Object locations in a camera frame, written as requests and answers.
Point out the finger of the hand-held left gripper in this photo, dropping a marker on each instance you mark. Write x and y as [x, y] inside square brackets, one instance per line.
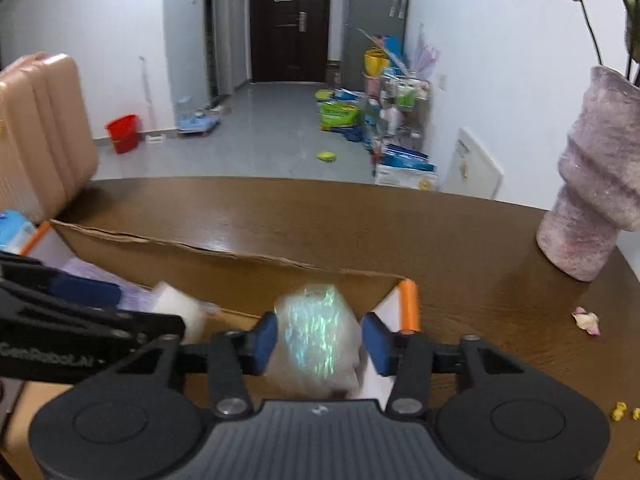
[100, 322]
[85, 292]

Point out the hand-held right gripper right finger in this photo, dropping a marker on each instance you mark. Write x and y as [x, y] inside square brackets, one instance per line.
[376, 347]

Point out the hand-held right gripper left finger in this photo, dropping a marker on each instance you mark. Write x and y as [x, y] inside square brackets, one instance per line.
[265, 342]

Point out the iridescent clear plastic bag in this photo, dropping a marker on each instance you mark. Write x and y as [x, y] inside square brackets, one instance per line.
[315, 330]

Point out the cardboard box with orange edges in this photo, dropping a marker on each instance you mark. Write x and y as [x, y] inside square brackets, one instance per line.
[225, 280]

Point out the white soft pack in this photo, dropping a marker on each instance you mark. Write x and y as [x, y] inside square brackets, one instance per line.
[175, 305]

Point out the purple packet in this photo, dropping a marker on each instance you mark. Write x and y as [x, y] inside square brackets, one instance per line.
[137, 296]

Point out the blue packet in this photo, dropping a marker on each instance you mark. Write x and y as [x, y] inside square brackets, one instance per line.
[15, 227]

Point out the red bucket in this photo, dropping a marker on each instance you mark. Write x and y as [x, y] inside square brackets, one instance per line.
[122, 135]

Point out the pink suitcase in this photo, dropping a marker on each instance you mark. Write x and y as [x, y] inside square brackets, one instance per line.
[40, 135]

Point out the blue and white carton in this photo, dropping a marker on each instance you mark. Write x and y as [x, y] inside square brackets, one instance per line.
[405, 170]

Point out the yellow sponge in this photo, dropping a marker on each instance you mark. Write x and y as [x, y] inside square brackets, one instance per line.
[326, 155]

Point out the white mop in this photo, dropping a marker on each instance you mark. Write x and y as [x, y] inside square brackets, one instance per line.
[148, 100]

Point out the blue pet feeder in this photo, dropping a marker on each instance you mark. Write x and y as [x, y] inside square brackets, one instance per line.
[197, 120]

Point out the white board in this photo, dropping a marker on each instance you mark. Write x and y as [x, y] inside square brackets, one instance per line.
[475, 165]

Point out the pink flower petal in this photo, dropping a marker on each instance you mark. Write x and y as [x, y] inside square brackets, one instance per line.
[586, 321]

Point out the green bag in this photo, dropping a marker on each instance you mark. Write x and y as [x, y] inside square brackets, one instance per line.
[340, 116]

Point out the metal storage rack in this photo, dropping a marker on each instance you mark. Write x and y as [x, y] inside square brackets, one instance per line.
[400, 105]

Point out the pink vase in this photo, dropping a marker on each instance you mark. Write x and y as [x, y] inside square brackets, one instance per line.
[595, 175]

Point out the yellow bucket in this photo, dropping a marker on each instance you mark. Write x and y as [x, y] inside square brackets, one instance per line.
[376, 62]

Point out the grey sliding door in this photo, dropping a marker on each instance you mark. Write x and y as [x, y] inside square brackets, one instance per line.
[225, 25]

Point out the dark brown door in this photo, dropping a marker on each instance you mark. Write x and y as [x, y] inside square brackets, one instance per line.
[287, 35]

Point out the grey cabinet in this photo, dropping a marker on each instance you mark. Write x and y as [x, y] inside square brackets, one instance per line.
[375, 5]

